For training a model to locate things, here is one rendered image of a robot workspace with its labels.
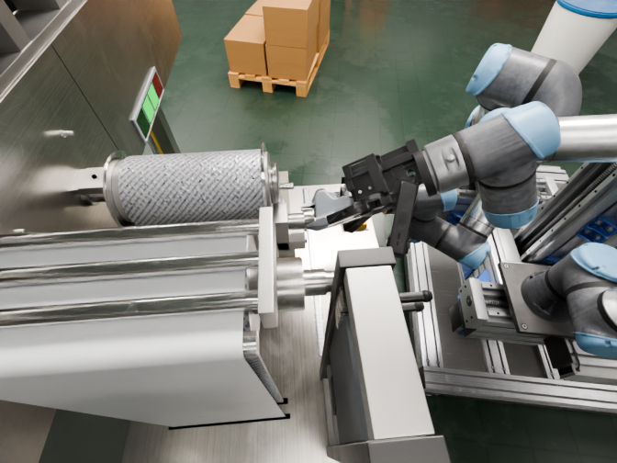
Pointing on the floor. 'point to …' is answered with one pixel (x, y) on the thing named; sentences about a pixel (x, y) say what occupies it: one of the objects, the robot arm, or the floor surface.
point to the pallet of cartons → (279, 44)
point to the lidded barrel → (577, 30)
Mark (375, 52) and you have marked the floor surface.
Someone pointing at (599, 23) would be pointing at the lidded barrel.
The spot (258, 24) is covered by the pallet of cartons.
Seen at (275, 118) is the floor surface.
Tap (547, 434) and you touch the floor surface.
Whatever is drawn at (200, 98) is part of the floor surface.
